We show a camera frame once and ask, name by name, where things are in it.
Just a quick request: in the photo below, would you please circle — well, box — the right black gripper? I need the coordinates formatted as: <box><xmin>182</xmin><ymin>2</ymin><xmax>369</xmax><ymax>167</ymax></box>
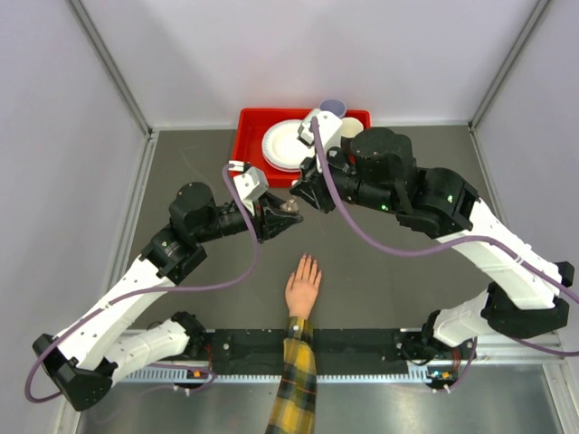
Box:
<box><xmin>290</xmin><ymin>143</ymin><xmax>399</xmax><ymax>217</ymax></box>

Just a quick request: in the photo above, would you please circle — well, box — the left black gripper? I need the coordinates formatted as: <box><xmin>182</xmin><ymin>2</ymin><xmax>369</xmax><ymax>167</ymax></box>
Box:
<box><xmin>195</xmin><ymin>192</ymin><xmax>303</xmax><ymax>243</ymax></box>

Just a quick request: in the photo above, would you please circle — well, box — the glitter nail polish bottle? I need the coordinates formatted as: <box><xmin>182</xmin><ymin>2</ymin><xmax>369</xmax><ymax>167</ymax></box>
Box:
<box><xmin>280</xmin><ymin>197</ymin><xmax>299</xmax><ymax>214</ymax></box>

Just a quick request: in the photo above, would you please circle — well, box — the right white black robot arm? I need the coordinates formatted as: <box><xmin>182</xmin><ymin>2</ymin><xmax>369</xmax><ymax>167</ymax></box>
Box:
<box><xmin>290</xmin><ymin>127</ymin><xmax>574</xmax><ymax>361</ymax></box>

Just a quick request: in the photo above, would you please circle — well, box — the yellow plaid sleeve forearm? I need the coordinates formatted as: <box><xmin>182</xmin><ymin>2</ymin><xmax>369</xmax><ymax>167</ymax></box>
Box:
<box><xmin>265</xmin><ymin>317</ymin><xmax>318</xmax><ymax>434</ymax></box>

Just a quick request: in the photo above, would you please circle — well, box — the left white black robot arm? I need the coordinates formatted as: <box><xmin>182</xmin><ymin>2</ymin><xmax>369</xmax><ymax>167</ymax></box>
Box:
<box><xmin>32</xmin><ymin>177</ymin><xmax>303</xmax><ymax>411</ymax></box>

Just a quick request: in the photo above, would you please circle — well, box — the mannequin hand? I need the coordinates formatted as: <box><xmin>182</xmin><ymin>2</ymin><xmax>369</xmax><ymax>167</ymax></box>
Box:
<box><xmin>284</xmin><ymin>254</ymin><xmax>322</xmax><ymax>319</ymax></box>

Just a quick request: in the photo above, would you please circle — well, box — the lower white plate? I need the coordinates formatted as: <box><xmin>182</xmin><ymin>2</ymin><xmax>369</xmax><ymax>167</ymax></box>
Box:
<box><xmin>263</xmin><ymin>154</ymin><xmax>301</xmax><ymax>173</ymax></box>

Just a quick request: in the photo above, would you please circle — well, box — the white plate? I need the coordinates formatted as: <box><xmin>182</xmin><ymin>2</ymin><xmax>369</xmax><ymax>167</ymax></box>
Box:
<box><xmin>261</xmin><ymin>119</ymin><xmax>315</xmax><ymax>163</ymax></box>
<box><xmin>263</xmin><ymin>154</ymin><xmax>301</xmax><ymax>173</ymax></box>

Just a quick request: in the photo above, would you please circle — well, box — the upper white plate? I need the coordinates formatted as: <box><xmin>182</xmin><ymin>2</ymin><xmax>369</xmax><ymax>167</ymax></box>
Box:
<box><xmin>261</xmin><ymin>119</ymin><xmax>315</xmax><ymax>163</ymax></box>

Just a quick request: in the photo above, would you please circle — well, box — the dark green mug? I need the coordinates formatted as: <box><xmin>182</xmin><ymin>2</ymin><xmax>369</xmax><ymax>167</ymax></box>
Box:
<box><xmin>341</xmin><ymin>117</ymin><xmax>365</xmax><ymax>139</ymax></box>

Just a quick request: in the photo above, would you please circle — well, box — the red plastic tray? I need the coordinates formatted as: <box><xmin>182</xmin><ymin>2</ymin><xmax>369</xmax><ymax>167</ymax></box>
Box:
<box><xmin>229</xmin><ymin>107</ymin><xmax>372</xmax><ymax>189</ymax></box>

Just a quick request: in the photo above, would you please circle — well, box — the lavender plastic cup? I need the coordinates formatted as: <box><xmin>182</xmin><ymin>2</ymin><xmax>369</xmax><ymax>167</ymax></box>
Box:
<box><xmin>318</xmin><ymin>99</ymin><xmax>347</xmax><ymax>118</ymax></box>

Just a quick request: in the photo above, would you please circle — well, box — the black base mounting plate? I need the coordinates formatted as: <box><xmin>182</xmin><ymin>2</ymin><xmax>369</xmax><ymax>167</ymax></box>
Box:
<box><xmin>153</xmin><ymin>327</ymin><xmax>477</xmax><ymax>374</ymax></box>

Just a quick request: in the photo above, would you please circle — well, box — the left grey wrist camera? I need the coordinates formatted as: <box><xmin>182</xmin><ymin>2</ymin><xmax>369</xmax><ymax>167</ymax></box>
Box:
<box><xmin>229</xmin><ymin>160</ymin><xmax>269</xmax><ymax>215</ymax></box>

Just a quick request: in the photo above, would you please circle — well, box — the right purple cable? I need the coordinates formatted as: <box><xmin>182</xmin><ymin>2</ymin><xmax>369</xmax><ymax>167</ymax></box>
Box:
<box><xmin>309</xmin><ymin>118</ymin><xmax>579</xmax><ymax>393</ymax></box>

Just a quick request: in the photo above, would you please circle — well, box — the purple cable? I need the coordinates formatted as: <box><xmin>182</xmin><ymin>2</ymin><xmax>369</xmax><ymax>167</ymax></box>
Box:
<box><xmin>24</xmin><ymin>162</ymin><xmax>261</xmax><ymax>403</ymax></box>
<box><xmin>309</xmin><ymin>118</ymin><xmax>579</xmax><ymax>393</ymax></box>

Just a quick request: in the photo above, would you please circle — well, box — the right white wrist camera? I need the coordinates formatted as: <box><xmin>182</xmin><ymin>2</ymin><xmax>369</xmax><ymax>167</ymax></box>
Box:
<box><xmin>297</xmin><ymin>108</ymin><xmax>343</xmax><ymax>149</ymax></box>

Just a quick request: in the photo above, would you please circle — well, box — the grey slotted cable duct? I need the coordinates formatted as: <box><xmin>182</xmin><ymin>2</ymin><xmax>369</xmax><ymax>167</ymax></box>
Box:
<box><xmin>90</xmin><ymin>363</ymin><xmax>458</xmax><ymax>384</ymax></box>

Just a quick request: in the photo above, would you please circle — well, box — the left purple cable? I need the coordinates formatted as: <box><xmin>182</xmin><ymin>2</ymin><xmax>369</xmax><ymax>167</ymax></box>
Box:
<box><xmin>24</xmin><ymin>162</ymin><xmax>261</xmax><ymax>403</ymax></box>

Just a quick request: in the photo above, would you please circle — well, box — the aluminium frame rail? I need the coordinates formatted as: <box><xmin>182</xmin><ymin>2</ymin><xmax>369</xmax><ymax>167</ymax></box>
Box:
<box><xmin>475</xmin><ymin>332</ymin><xmax>564</xmax><ymax>364</ymax></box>

